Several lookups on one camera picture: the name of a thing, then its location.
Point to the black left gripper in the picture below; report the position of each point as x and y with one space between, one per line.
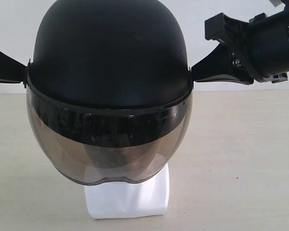
11 71

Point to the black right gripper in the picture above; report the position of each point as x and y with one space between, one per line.
247 52

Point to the black helmet with visor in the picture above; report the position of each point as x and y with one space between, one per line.
109 94

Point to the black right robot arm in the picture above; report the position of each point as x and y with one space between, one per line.
257 50

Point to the white mannequin head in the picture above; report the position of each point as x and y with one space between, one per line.
125 200

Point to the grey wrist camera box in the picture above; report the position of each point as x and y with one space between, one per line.
276 3

